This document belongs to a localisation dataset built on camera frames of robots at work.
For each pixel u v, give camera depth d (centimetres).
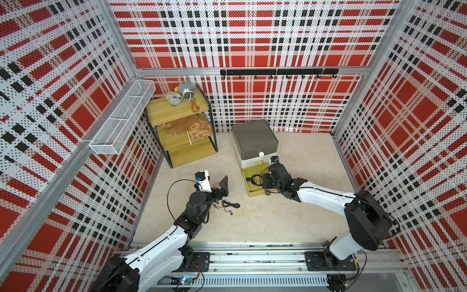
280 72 90
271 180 71
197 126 88
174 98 84
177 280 71
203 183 69
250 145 89
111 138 69
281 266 73
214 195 72
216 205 90
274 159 80
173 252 53
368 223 44
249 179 98
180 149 111
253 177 99
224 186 72
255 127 98
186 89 86
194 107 86
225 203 90
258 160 94
